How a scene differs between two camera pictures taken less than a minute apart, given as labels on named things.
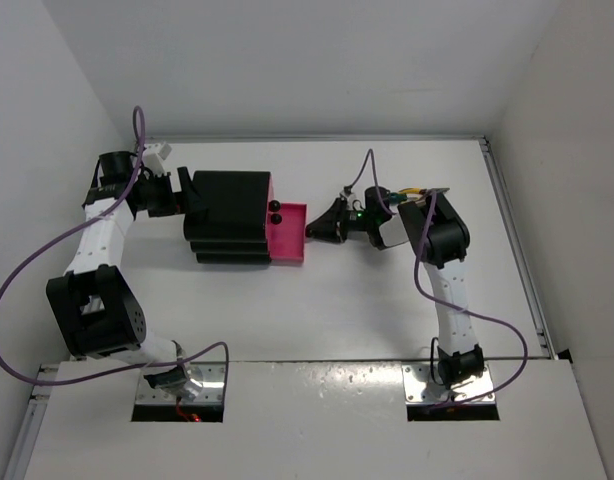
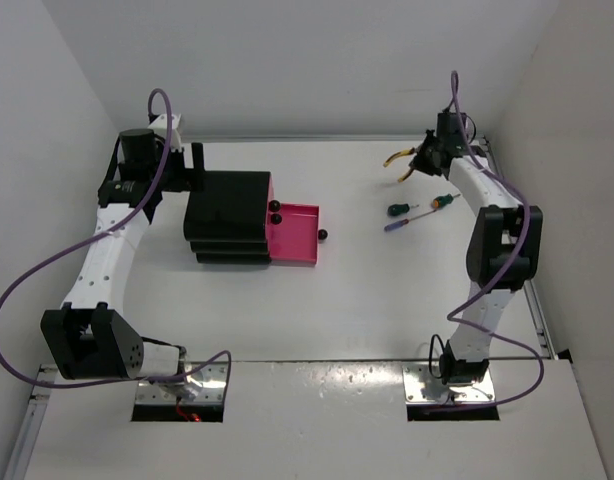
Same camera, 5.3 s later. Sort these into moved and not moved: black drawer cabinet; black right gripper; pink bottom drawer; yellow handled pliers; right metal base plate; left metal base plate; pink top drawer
Moved: yellow handled pliers; pink bottom drawer; black right gripper
Not moved: left metal base plate; black drawer cabinet; pink top drawer; right metal base plate
